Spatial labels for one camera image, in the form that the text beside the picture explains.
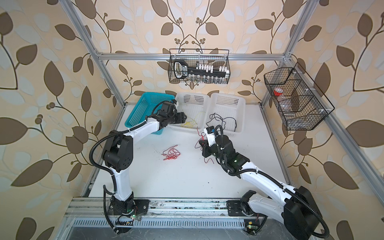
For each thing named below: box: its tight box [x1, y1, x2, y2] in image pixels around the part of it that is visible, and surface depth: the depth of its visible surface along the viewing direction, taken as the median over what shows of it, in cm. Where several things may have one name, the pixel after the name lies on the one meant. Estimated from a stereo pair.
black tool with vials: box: [173, 59, 230, 79], surface depth 84 cm
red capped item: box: [273, 87, 284, 96], surface depth 84 cm
